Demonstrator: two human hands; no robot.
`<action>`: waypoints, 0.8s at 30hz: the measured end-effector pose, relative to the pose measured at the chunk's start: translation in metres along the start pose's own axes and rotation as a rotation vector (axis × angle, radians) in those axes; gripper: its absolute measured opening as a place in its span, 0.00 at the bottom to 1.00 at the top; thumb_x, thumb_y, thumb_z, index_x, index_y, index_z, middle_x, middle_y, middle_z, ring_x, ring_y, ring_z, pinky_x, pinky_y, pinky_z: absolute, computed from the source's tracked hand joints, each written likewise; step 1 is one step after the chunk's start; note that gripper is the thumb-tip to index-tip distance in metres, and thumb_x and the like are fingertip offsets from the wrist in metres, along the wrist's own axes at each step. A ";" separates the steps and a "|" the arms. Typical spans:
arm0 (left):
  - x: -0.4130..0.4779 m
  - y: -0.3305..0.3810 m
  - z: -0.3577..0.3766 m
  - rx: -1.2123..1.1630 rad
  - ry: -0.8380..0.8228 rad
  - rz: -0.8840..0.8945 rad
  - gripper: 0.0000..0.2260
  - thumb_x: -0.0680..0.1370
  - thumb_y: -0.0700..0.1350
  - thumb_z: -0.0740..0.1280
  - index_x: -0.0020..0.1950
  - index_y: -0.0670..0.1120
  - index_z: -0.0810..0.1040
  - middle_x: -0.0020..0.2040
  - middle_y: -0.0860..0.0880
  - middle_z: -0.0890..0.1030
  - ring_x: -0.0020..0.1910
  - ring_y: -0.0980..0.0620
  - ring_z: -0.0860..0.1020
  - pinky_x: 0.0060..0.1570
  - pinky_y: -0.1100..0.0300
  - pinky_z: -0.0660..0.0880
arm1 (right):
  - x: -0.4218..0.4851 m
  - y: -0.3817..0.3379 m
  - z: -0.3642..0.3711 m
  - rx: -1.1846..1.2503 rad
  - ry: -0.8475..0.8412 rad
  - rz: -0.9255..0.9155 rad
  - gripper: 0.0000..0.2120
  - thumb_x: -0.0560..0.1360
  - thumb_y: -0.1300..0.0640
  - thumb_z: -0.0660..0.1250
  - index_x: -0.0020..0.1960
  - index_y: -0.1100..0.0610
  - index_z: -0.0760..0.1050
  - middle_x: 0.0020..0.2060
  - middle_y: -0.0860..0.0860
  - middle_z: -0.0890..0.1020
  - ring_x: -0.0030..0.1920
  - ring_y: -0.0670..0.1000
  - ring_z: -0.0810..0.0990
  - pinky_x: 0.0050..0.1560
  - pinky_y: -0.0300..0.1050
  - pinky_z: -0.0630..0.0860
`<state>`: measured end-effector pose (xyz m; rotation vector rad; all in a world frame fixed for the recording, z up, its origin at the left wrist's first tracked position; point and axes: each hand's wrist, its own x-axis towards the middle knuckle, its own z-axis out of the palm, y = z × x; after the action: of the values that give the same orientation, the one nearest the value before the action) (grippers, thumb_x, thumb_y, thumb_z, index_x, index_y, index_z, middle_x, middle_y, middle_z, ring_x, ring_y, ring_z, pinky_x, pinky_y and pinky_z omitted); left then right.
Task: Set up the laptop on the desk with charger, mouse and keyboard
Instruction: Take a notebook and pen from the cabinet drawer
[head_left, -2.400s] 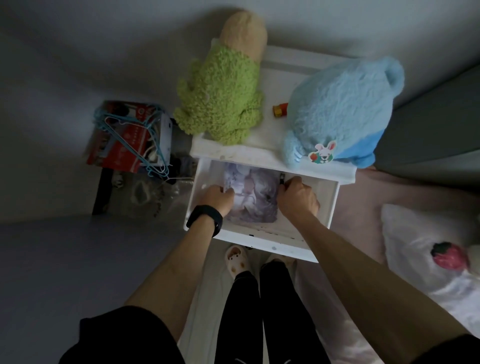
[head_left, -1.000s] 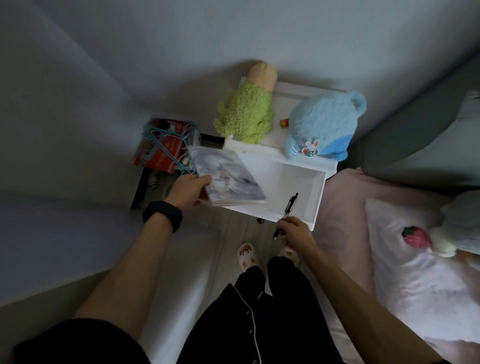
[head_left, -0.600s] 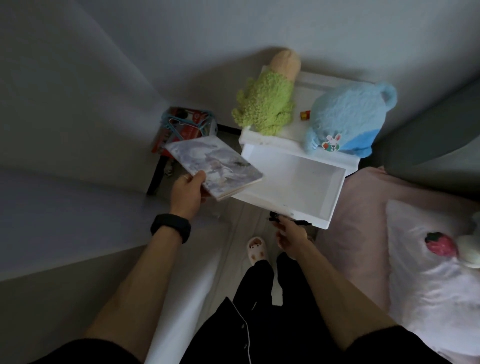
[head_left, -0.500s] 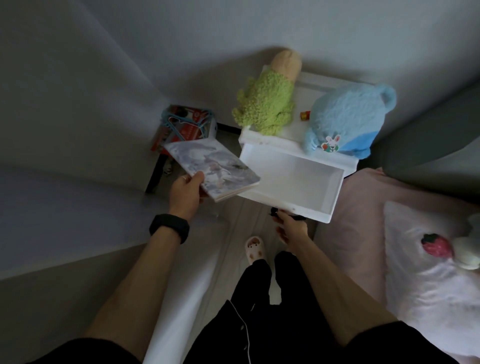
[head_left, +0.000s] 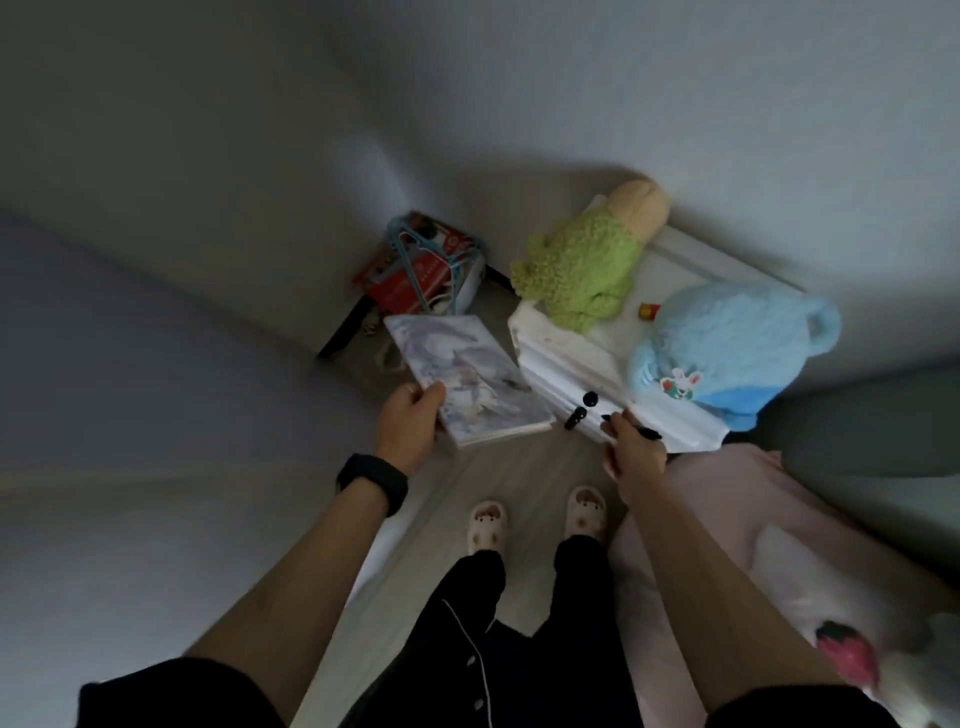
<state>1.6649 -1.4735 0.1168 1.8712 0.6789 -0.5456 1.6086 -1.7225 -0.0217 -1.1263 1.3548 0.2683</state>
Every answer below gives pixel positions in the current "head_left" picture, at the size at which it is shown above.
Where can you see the person's left hand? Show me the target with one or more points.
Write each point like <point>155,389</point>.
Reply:
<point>405,427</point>

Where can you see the person's right hand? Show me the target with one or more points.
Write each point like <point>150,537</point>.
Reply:
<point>637,465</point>

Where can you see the black pen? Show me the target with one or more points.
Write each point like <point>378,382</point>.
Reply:
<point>649,433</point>

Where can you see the notebook with pale illustrated cover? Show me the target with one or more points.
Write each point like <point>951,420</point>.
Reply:
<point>472,375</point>

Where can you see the person's right forearm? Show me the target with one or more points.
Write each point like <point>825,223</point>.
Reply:
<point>720,607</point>

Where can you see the person's left forearm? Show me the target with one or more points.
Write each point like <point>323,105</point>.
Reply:
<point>300,592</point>

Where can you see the black smartwatch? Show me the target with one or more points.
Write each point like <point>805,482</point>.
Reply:
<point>371,480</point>

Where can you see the white patterned slipper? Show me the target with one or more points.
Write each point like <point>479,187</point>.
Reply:
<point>585,514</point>
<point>487,529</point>

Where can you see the black trousers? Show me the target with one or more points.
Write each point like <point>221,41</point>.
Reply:
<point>581,585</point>

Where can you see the red printed box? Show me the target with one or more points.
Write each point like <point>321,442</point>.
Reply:
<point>397,289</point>

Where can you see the small red object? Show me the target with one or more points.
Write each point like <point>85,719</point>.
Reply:
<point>649,310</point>

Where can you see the blue plush toy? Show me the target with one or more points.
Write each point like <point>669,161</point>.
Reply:
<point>735,337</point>

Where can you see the pink bedding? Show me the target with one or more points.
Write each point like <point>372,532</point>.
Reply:
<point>787,540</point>

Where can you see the bunch of blue hangers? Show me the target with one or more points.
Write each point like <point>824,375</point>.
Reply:
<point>405,247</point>

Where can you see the white drawer nightstand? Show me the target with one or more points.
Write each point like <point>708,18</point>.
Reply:
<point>682,262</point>

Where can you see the green plush toy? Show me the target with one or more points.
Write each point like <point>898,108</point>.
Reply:
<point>577,262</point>

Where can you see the grey pillow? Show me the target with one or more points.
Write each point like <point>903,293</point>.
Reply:
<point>862,435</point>

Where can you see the pink strawberry plush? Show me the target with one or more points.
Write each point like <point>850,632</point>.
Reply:
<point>847,652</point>

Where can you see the black shirt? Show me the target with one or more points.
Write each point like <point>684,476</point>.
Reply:
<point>172,694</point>

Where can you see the grey plush toy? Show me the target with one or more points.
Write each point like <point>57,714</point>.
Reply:
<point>922,675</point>

